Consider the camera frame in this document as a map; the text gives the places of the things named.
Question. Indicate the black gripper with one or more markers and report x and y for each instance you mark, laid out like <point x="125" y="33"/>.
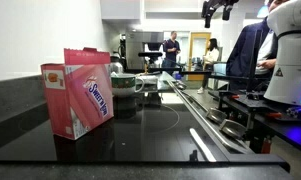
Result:
<point x="210" y="6"/>

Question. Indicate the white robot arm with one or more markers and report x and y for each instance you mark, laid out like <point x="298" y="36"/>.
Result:
<point x="284" y="86"/>

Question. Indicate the white green floral mug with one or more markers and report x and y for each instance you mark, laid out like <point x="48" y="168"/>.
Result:
<point x="124" y="85"/>

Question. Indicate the woman in white top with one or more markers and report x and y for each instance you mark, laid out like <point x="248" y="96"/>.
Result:
<point x="209" y="59"/>

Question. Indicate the man in dark shirt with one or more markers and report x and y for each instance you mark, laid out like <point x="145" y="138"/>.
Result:
<point x="171" y="48"/>

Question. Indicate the seated person in blue jacket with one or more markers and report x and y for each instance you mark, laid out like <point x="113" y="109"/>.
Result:
<point x="256" y="41"/>

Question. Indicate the stainless steel refrigerator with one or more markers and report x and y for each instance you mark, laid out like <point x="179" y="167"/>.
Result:
<point x="137" y="42"/>

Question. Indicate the stove control knob far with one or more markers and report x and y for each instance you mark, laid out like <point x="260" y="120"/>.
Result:
<point x="216" y="115"/>

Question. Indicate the stove control knob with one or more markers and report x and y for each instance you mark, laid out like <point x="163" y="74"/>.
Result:
<point x="232" y="129"/>
<point x="216" y="115"/>

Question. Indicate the silver kettle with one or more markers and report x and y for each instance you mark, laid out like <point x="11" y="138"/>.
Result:
<point x="115" y="65"/>

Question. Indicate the stove control knob near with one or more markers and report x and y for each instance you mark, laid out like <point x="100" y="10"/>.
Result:
<point x="232" y="129"/>

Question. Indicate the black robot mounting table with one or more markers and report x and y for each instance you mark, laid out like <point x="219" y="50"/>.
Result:
<point x="262" y="118"/>

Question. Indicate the pink Sweet'N Low box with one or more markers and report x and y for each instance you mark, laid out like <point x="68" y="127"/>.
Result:
<point x="78" y="92"/>

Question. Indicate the black camera on stand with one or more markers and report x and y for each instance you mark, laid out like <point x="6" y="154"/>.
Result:
<point x="151" y="61"/>

